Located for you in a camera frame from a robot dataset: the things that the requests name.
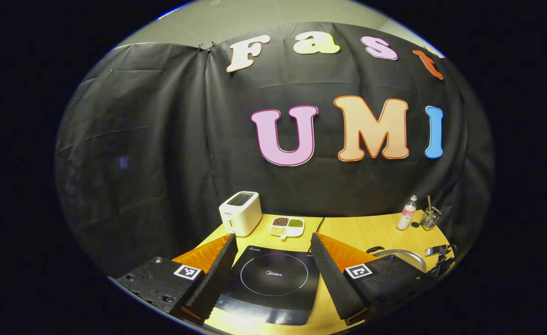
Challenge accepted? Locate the steel pot with black handles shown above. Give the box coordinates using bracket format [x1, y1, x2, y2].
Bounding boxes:
[366, 246, 427, 273]

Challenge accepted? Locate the white toaster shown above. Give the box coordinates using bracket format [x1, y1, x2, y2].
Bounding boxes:
[219, 191, 263, 237]

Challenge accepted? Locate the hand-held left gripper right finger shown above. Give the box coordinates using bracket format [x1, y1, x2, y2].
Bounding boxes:
[310, 232, 437, 326]

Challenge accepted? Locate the clear bottle with pink label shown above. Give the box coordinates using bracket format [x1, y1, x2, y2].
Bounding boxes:
[397, 195, 418, 230]

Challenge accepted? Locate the black induction cooktop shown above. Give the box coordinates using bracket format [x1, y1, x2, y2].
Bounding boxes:
[215, 245, 320, 326]

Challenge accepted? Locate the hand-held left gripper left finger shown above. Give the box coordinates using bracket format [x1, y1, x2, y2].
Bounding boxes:
[115, 233, 239, 325]

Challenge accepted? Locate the white divided dish of beans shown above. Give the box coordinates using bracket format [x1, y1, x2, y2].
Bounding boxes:
[269, 216, 305, 240]

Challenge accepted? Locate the clear glass holder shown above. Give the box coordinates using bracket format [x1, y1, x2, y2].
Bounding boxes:
[420, 206, 442, 231]

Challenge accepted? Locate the black power cable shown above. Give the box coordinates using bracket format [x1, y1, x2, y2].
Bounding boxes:
[307, 217, 325, 254]

